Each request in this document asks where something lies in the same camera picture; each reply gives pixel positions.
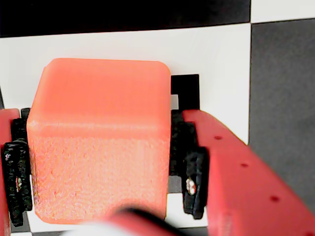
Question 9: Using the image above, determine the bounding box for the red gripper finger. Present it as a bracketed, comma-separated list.
[169, 109, 315, 236]
[0, 107, 34, 236]

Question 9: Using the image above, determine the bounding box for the orange cube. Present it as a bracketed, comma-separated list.
[26, 58, 171, 225]

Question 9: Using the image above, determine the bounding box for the checkerboard marker mat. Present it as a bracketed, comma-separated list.
[0, 0, 315, 236]

